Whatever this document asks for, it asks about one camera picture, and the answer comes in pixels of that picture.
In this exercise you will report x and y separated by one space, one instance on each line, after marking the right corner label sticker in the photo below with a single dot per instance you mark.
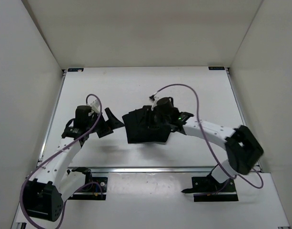
216 68

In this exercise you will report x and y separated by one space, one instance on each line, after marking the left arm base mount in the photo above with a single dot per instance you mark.
96 188

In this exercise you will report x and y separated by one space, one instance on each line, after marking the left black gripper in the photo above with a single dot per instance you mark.
113 122

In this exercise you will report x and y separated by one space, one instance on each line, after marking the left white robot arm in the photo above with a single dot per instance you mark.
47 190

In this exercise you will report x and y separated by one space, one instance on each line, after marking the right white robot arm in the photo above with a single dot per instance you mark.
235 150

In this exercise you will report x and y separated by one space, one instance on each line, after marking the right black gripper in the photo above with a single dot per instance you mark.
155 110

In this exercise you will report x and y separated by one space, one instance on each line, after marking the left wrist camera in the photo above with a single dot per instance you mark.
95 106

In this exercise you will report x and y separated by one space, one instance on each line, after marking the corner label sticker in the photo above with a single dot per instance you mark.
216 68
75 70

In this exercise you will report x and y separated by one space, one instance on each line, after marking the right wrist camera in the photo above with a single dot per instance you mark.
154 99

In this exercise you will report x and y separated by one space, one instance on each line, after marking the front aluminium table rail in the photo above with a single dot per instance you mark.
150 169

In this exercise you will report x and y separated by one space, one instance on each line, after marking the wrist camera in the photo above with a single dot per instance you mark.
154 99
95 106

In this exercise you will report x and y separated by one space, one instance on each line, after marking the left corner label sticker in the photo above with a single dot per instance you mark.
75 70

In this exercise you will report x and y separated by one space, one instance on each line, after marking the black pleated skirt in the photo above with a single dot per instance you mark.
132 122

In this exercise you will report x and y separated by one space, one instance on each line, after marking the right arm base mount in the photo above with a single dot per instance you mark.
207 189

